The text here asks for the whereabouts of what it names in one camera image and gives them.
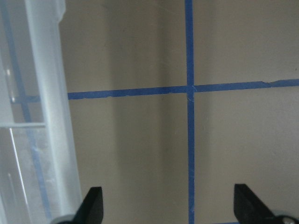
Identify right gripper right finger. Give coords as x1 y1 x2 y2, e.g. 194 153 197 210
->
234 184 299 224

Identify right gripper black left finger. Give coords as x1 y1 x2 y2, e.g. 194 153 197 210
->
53 187 103 224

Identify clear plastic box lid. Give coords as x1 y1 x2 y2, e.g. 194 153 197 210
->
0 0 82 224

